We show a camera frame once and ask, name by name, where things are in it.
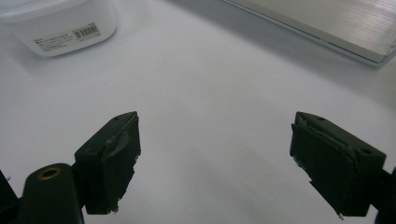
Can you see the white plastic container with lid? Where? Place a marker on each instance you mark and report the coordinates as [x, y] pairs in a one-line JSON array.
[[53, 21]]

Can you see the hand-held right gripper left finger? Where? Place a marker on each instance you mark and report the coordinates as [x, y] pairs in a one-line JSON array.
[[109, 168]]

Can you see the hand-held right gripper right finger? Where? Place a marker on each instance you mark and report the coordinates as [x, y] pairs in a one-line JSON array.
[[330, 168]]

